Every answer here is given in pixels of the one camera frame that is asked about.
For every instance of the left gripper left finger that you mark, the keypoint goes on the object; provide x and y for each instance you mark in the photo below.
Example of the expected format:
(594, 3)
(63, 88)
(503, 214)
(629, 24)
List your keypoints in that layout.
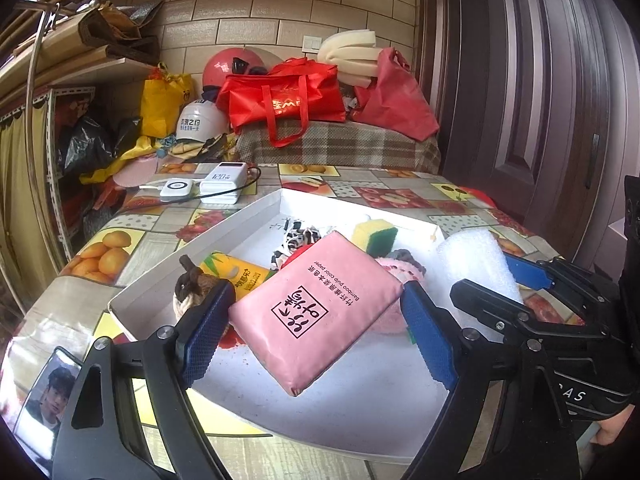
(101, 435)

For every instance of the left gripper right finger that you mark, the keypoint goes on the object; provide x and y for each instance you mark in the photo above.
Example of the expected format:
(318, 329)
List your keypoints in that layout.
(532, 437)

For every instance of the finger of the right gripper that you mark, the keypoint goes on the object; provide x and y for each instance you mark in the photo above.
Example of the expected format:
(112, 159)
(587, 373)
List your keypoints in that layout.
(564, 281)
(502, 315)

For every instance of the white foam block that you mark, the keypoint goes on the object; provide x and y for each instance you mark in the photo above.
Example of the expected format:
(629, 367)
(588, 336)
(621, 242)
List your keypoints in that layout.
(475, 255)

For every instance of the yellow green sponge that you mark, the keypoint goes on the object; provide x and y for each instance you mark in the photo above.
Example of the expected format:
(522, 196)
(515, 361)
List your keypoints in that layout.
(375, 237)

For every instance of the braided brown rope toy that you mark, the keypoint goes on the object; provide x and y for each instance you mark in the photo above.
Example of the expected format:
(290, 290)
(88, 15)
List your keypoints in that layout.
(194, 287)

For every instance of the pink tissue pack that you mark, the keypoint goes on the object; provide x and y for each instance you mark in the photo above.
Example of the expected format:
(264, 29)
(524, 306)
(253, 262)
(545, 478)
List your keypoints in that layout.
(304, 318)

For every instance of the red plush apple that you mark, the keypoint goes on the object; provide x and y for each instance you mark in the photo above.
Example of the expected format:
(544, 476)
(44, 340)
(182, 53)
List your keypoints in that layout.
(296, 254)

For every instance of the person right hand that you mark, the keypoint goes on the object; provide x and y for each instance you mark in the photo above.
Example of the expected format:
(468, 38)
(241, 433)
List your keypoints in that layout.
(622, 428)

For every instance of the smartphone with photo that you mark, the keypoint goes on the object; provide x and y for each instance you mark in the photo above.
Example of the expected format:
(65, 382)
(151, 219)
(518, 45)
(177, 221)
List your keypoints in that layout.
(40, 417)

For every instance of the flat red gift bag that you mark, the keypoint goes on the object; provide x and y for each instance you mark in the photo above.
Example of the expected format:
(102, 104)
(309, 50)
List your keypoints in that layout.
(479, 195)

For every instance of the dark wooden door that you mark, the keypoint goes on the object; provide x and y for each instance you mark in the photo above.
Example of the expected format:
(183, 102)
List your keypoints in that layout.
(538, 105)

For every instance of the fruit pattern tablecloth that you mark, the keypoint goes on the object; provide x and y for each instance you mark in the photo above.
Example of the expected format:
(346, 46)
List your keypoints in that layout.
(72, 311)

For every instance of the dark red fabric bag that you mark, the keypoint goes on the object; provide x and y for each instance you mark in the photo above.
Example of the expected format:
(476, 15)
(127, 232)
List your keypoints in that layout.
(394, 100)

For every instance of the plaid blanket covered bench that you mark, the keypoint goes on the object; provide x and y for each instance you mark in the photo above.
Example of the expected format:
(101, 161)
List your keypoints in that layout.
(339, 144)

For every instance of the white power bank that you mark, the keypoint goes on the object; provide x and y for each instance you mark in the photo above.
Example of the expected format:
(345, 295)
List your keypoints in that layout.
(223, 185)

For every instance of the black plastic bag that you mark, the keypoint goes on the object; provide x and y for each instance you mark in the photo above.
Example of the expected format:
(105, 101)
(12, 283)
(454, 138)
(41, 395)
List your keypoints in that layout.
(89, 145)

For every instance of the cream foam roll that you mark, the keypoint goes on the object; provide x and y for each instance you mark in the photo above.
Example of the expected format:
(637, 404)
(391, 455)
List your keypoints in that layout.
(355, 55)

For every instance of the glossy red tote bag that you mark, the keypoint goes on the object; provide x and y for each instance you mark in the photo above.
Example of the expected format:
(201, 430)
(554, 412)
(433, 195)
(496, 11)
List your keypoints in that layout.
(287, 99)

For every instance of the white safety helmet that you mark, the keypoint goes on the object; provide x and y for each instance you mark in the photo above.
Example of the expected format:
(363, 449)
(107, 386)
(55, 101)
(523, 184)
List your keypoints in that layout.
(201, 121)

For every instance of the yellow shopping bag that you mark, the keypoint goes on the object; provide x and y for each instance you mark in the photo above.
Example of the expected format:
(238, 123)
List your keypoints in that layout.
(164, 95)

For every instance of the pink red helmet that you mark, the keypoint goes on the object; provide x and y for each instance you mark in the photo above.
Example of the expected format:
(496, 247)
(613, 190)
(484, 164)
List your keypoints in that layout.
(229, 62)

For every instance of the black camera module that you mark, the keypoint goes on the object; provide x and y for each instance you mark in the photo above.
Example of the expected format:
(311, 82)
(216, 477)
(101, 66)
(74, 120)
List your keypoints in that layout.
(632, 228)

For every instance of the white round wireless charger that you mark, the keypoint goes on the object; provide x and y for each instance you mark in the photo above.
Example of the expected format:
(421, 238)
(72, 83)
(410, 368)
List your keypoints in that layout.
(172, 189)

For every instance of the wall light switch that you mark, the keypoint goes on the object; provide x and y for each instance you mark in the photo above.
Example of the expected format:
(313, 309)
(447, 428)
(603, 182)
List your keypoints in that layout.
(311, 44)

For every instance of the wooden wall shelf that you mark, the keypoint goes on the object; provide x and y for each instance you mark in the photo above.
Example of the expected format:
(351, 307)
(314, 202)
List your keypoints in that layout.
(92, 36)

